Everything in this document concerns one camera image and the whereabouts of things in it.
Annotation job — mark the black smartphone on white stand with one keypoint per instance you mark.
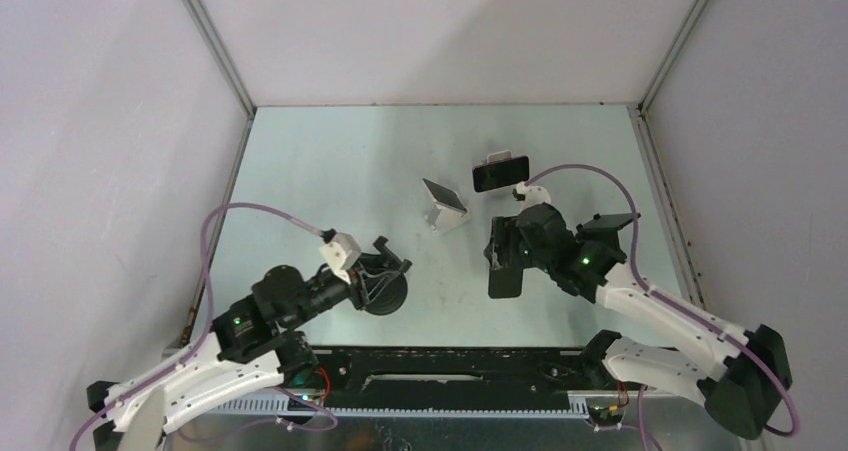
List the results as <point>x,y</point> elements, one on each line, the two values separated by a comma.
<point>499,174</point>

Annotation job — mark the small phone on stand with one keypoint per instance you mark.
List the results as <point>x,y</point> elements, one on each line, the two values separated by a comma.
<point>444,196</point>

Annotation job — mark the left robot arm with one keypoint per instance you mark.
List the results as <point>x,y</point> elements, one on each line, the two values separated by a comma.
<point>257,343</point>

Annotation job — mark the black smartphone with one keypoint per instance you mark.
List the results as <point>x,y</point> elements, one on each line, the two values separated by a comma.
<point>505,282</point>
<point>499,174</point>

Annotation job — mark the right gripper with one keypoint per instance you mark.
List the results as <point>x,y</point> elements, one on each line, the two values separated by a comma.
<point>504,232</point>

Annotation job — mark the white phone stand behind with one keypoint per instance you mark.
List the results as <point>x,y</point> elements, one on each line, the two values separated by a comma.
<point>498,156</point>

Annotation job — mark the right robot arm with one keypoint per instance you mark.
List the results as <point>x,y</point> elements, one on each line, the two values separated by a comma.
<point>738,376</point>

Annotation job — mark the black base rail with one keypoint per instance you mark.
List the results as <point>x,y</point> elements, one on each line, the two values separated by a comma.
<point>463,380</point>

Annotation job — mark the white angled phone stand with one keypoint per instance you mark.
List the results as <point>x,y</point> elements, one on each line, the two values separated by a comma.
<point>441,218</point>

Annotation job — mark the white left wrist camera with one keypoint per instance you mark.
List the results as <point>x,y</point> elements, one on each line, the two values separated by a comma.
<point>340,252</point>

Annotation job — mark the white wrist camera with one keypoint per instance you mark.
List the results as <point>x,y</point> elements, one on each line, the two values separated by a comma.
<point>530,195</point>
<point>340,252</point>

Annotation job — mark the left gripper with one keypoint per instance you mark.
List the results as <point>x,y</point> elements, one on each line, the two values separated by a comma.
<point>357,289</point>

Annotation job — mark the black angled phone stand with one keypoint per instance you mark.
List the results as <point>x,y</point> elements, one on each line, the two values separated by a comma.
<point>605,229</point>

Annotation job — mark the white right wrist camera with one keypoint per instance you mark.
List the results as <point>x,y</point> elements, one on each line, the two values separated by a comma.
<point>530,195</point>

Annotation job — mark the black phone stand round base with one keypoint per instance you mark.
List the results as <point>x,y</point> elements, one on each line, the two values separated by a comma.
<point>385,292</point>

